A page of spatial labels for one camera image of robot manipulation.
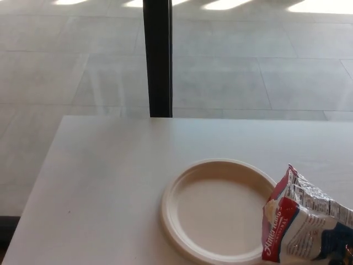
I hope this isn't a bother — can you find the red white sunflower seed bag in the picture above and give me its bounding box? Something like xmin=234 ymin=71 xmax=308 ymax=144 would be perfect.
xmin=260 ymin=163 xmax=353 ymax=265

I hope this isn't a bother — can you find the cream round paper plate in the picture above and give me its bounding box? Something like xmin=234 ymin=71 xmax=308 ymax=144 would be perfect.
xmin=161 ymin=158 xmax=277 ymax=265

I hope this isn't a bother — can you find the black vertical window post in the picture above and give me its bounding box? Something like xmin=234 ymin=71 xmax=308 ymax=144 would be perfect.
xmin=142 ymin=0 xmax=174 ymax=119

